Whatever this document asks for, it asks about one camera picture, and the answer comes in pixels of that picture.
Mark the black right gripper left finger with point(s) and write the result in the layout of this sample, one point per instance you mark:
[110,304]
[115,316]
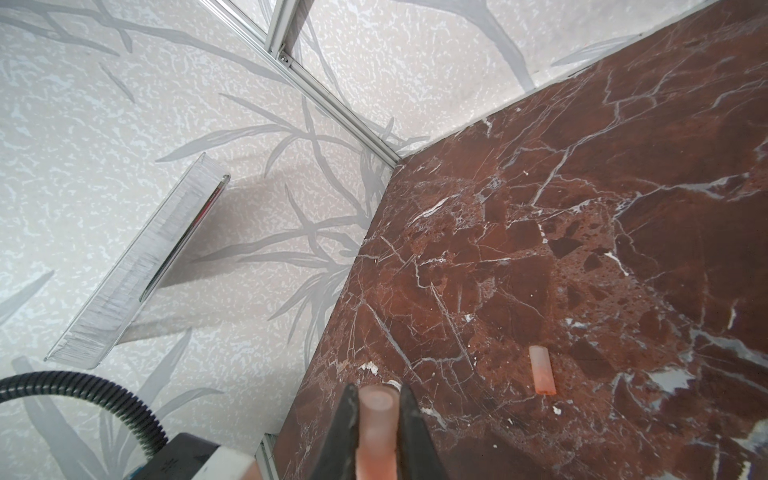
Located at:
[337,460]

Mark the translucent pink pen cap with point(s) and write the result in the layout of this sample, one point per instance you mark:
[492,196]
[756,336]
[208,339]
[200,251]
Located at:
[379,415]

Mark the clear plastic wall tray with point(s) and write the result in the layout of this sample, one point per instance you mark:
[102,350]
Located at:
[132,281]

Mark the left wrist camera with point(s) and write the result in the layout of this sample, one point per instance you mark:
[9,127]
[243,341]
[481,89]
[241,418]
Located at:
[188,457]

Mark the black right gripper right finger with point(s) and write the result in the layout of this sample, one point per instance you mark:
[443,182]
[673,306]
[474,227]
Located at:
[417,457]

